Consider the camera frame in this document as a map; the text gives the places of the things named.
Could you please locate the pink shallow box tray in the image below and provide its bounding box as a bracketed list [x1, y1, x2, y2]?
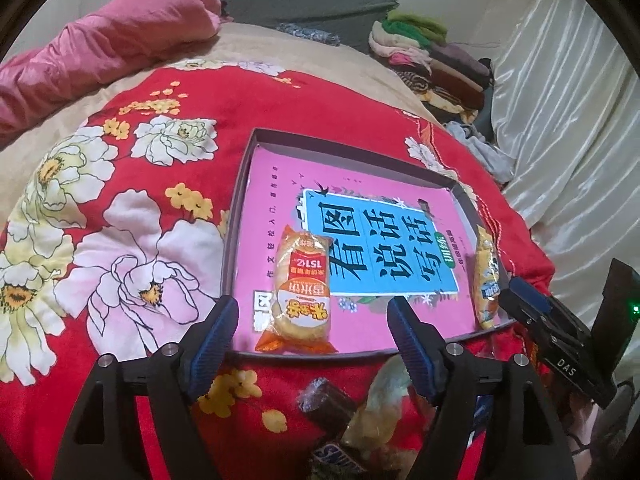
[220, 128, 513, 358]

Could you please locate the pink pillow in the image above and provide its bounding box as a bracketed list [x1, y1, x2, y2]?
[0, 0, 233, 148]

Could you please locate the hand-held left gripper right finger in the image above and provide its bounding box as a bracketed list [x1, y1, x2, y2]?
[386, 296, 581, 480]

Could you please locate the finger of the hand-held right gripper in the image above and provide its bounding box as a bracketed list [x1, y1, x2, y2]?
[498, 294, 543, 336]
[507, 276, 563, 318]

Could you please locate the beige blanket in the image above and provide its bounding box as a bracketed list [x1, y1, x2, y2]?
[0, 22, 436, 161]

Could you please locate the blue patterned cloth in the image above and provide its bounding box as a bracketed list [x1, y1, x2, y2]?
[277, 22, 341, 46]

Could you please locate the pile of folded clothes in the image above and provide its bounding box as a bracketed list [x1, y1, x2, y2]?
[369, 10, 496, 116]

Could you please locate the small brown candy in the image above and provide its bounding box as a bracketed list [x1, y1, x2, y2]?
[297, 377, 358, 426]

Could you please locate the white and grey garment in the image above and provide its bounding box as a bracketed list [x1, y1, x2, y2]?
[442, 120, 516, 186]

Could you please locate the white satin curtain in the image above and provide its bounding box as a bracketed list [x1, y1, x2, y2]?
[480, 0, 640, 386]

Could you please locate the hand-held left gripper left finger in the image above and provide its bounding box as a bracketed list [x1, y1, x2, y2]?
[52, 295, 240, 480]

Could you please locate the orange rice cracker packet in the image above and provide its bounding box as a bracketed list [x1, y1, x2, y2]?
[255, 225, 335, 356]

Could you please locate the person's right hand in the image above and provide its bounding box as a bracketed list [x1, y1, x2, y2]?
[567, 390, 608, 446]

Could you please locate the pale yellow clear snack packet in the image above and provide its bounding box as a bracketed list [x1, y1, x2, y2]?
[345, 355, 426, 451]

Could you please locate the pink book with blue label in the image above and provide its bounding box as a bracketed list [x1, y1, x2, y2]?
[232, 144, 478, 356]

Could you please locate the brown chocolate bar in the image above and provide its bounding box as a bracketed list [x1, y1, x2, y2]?
[307, 437, 371, 480]

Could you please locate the red floral blanket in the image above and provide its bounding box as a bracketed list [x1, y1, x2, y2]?
[0, 57, 556, 480]

